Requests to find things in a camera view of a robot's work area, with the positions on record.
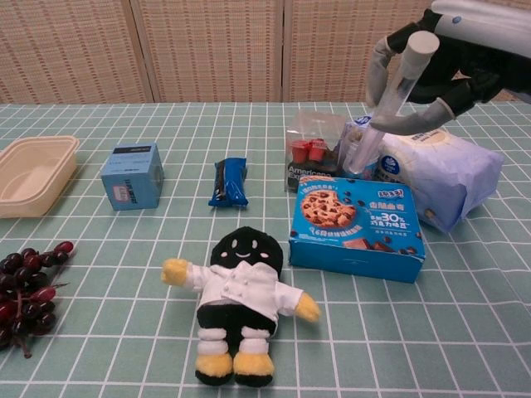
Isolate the green checked tablecloth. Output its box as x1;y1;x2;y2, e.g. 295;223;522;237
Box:
0;101;531;398

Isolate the small light blue carton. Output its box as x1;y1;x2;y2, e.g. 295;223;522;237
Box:
100;143;164;212

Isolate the black plush doll white coat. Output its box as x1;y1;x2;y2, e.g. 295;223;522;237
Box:
160;226;323;389

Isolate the clear glass beaker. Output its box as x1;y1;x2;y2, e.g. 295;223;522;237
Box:
339;136;381;181

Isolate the small blue tissue pack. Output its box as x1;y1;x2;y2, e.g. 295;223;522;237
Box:
342;114;402;184

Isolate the beige plastic food container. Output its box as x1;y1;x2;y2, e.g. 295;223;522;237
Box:
0;135;80;220

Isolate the woven bamboo folding screen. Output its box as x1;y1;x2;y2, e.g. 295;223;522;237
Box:
0;0;531;105

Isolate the dark red grape bunch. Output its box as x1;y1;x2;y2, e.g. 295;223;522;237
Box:
0;240;76;360

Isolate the clear tube white cap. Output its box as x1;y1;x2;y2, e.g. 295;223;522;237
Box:
343;31;441;175

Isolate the light blue wet wipes pack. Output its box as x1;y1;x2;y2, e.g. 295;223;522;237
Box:
375;126;504;235

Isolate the blue chocolate chip cookie box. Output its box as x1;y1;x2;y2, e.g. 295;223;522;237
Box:
288;174;427;284

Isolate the blue sandwich cookie pack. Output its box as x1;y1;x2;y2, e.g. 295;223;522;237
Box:
207;157;251;209

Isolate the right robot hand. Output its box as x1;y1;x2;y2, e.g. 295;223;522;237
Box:
365;0;531;136

